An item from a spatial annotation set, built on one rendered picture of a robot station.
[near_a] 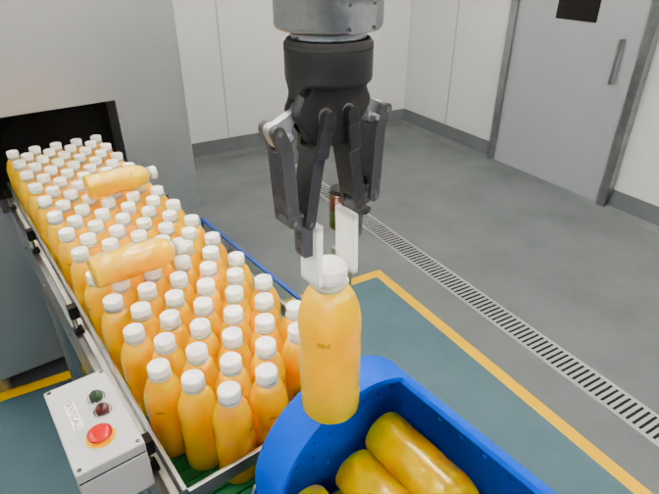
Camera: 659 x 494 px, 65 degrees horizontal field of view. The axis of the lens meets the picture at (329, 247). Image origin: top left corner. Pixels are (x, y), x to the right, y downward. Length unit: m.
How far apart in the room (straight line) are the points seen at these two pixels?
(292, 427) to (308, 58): 0.47
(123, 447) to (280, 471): 0.27
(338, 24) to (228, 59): 4.64
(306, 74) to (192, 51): 4.52
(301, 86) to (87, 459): 0.64
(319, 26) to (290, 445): 0.51
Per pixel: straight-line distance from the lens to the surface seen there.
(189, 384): 0.94
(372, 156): 0.51
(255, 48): 5.13
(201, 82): 5.00
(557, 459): 2.38
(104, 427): 0.90
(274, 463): 0.74
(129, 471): 0.91
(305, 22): 0.42
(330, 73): 0.43
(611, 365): 2.90
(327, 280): 0.53
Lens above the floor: 1.75
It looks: 30 degrees down
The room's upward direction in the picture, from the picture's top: straight up
